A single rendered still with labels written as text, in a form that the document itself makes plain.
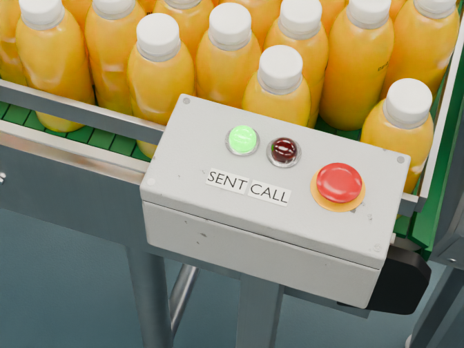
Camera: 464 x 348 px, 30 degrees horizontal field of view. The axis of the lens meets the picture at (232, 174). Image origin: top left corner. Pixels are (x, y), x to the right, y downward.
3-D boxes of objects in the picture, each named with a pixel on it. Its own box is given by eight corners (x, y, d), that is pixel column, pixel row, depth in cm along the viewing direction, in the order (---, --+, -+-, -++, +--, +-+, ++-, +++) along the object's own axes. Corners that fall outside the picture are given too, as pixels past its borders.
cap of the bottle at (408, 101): (416, 132, 76) (420, 120, 75) (377, 111, 77) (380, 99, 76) (436, 102, 78) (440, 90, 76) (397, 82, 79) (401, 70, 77)
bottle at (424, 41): (444, 96, 99) (482, -6, 85) (412, 133, 96) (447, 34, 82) (394, 66, 101) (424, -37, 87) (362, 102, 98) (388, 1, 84)
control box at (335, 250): (365, 311, 74) (386, 258, 65) (146, 244, 77) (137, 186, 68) (390, 214, 79) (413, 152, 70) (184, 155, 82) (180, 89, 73)
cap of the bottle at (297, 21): (275, 30, 82) (275, 16, 80) (285, 0, 84) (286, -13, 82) (315, 39, 81) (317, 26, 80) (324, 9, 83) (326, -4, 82)
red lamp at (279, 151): (293, 167, 70) (294, 159, 69) (266, 160, 70) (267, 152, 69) (300, 146, 71) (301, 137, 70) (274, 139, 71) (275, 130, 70)
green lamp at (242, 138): (251, 156, 70) (251, 148, 69) (225, 148, 70) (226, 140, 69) (259, 134, 71) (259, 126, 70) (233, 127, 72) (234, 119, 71)
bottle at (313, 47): (250, 134, 95) (257, 36, 81) (266, 88, 99) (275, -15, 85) (308, 150, 94) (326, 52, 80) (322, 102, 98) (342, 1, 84)
